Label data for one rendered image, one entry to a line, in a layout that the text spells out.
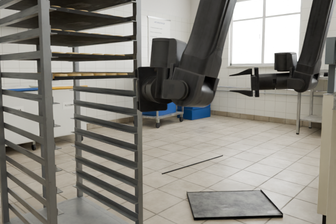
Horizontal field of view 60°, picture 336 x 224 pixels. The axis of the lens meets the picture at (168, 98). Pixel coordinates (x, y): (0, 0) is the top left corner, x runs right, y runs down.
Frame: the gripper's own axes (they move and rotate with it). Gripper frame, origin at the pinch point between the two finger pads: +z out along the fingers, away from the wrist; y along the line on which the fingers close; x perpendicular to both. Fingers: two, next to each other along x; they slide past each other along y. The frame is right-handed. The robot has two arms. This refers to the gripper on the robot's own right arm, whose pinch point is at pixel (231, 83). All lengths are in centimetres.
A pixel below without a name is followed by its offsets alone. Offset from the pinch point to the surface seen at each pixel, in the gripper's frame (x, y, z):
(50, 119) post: -10, 11, 68
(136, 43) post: 27, -20, 45
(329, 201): 18, 49, -36
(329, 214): 18, 54, -36
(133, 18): 27, -32, 46
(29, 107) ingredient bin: 182, 23, 239
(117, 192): 37, 58, 64
